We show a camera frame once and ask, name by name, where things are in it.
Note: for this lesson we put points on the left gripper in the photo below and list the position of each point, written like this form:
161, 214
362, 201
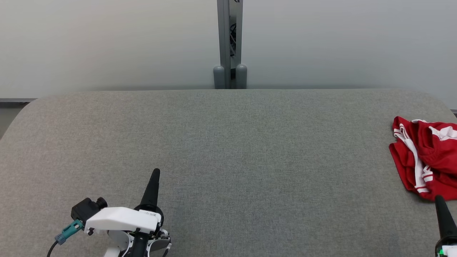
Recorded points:
121, 219

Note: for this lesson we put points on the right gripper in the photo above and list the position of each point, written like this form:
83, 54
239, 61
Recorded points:
448, 248

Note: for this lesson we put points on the red basketball jersey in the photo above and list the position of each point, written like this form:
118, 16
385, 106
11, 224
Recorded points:
405, 160

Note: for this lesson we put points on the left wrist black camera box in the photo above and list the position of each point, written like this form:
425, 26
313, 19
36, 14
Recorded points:
84, 210

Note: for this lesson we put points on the grey cylindrical post foot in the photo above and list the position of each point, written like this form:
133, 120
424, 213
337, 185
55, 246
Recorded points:
241, 76
219, 78

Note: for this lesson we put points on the grey metal post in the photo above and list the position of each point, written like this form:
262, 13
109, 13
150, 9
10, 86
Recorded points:
224, 35

